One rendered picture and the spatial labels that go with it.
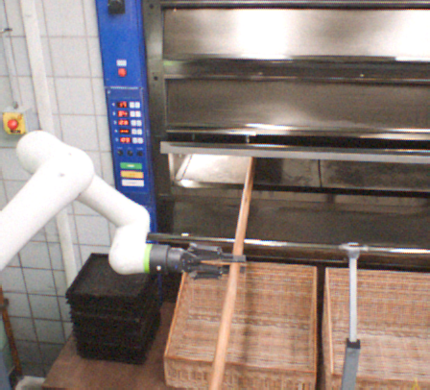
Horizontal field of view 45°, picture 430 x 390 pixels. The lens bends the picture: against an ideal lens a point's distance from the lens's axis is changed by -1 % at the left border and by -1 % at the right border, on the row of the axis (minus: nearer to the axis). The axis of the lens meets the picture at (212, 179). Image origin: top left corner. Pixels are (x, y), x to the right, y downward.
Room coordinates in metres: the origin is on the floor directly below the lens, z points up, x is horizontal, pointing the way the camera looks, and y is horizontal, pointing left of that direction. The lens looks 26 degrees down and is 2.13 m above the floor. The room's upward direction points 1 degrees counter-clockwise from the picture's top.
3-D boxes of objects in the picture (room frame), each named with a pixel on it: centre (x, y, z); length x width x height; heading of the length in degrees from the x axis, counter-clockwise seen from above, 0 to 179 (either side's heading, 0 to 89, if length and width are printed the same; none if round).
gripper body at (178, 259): (1.37, 0.09, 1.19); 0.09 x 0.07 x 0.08; 82
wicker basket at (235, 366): (1.62, -0.11, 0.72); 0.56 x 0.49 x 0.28; 81
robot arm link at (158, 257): (1.39, 0.17, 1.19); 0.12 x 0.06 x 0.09; 172
